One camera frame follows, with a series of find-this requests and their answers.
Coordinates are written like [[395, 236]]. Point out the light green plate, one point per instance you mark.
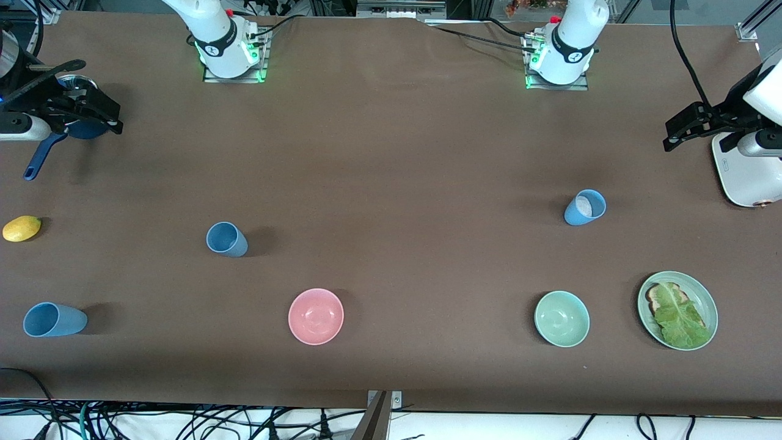
[[704, 299]]

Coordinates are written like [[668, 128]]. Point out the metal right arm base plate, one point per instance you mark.
[[261, 67]]

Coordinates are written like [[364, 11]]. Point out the grey metal box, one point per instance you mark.
[[400, 8]]

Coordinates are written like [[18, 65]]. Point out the green lettuce leaf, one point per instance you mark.
[[681, 321]]

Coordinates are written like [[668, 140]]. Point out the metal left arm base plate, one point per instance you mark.
[[580, 86]]

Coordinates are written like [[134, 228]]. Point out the light green bowl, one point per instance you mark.
[[562, 319]]

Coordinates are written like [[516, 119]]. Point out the small metal bracket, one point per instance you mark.
[[397, 400]]

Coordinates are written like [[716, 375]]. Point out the aluminium frame profile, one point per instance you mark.
[[49, 15], [748, 29]]

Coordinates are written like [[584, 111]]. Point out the white paper wad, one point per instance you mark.
[[588, 205]]

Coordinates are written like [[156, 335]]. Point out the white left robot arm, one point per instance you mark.
[[574, 36]]

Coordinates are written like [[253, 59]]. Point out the blue cup with white filling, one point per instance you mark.
[[574, 217]]

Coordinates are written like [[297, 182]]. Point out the dark metal pole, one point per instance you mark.
[[374, 421]]

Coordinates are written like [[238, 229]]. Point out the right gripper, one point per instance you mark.
[[54, 104]]

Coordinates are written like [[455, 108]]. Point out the toasted bread slice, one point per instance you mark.
[[655, 299]]

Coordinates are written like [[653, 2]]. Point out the yellow lemon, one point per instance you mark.
[[21, 229]]

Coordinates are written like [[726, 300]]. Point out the pink bowl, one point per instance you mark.
[[316, 316]]

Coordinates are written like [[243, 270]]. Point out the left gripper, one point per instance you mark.
[[724, 115]]

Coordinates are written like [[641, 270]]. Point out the blue plastic cup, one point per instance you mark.
[[55, 320], [227, 239]]

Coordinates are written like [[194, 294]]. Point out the white toaster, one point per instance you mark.
[[745, 183]]

